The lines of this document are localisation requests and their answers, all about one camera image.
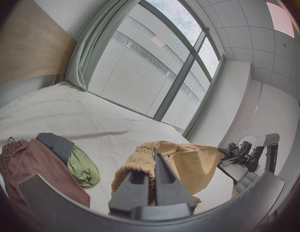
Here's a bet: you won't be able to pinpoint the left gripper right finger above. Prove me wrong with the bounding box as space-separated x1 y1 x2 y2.
153 150 196 208

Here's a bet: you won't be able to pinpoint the black garment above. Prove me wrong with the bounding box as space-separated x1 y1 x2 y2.
36 132 75 165

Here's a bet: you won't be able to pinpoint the grey-green curtain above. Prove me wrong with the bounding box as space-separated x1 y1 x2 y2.
66 0 162 92

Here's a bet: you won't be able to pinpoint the green garment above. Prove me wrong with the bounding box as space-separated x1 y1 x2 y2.
67 145 101 188

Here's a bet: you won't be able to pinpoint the brown shorts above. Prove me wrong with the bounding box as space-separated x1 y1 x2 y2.
0 137 91 223

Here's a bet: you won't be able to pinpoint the tan shorts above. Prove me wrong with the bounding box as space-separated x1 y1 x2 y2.
111 140 225 206

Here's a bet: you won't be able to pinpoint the ceiling light panel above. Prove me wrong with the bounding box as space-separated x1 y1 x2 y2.
266 1 295 38

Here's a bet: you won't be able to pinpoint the round mirror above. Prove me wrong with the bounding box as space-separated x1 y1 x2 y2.
238 135 258 154

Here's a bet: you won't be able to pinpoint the window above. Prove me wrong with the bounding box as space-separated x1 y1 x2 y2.
87 0 224 140

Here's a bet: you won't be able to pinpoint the bed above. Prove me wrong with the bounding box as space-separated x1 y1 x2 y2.
0 0 237 214

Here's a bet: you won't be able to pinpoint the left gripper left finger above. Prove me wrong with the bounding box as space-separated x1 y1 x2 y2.
108 169 150 211

